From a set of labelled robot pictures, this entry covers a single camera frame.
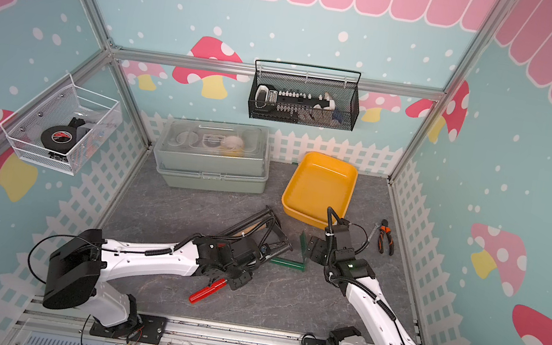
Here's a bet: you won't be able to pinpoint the black hoe red handle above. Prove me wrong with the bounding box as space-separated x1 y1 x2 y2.
189 259 270 304

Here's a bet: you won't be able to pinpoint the yellow plastic storage box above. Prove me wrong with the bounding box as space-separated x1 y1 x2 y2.
281 152 359 230

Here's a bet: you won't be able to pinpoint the black wire mesh basket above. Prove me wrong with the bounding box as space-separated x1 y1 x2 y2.
247 59 362 132

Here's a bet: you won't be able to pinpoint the green hoe red handle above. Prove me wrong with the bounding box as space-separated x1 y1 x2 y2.
270 231 309 272

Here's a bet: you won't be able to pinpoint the black tape roll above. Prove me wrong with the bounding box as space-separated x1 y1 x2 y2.
40 125 78 154

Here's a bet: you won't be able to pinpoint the wooden handle hammer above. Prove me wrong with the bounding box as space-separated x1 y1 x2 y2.
234 224 261 237

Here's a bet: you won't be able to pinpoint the black socket set holder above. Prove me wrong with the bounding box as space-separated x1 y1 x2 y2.
249 84 337 117

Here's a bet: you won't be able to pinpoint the white wire wall basket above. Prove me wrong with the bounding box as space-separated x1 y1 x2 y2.
0 75 123 176

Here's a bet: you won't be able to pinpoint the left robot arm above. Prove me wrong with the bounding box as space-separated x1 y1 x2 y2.
42 229 293 340

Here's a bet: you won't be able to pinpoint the green lidded toolbox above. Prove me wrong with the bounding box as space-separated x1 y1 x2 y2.
153 119 270 195

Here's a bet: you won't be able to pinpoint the black pick red handle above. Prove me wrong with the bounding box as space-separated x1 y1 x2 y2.
218 206 282 239

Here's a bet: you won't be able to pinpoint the orange black pliers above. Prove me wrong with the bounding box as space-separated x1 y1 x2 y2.
377 219 395 257

